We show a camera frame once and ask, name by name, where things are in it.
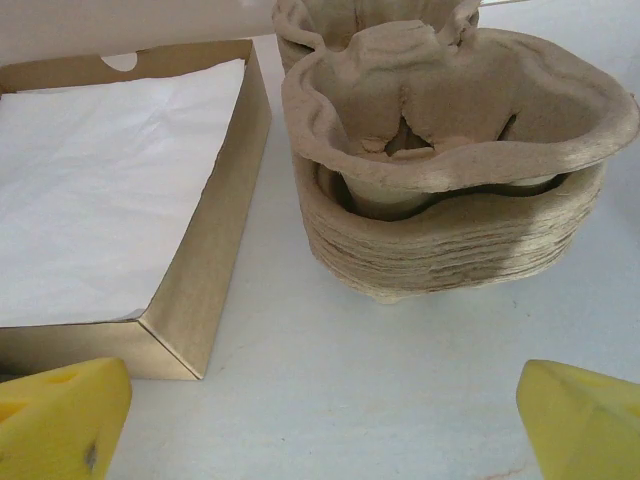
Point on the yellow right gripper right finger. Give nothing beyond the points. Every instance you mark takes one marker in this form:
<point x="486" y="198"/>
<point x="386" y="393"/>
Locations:
<point x="590" y="430"/>

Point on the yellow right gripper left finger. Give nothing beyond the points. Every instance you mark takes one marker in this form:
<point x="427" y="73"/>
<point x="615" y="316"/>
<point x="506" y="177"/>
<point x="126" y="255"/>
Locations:
<point x="60" y="425"/>

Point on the brown cardboard box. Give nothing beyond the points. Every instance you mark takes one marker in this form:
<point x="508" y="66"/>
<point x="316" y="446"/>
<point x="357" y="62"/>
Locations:
<point x="220" y="280"/>

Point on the stack of pulp cup carriers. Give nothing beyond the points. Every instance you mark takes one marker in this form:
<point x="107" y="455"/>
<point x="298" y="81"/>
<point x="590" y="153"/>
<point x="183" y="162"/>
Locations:
<point x="310" y="25"/>
<point x="425" y="260"/>

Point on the white napkin stack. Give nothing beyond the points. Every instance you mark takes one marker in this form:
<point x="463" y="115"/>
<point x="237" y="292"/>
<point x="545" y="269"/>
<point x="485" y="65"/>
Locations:
<point x="100" y="190"/>

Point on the brown pulp cup carrier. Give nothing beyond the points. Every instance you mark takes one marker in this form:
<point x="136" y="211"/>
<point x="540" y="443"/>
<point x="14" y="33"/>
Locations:
<point x="500" y="100"/>

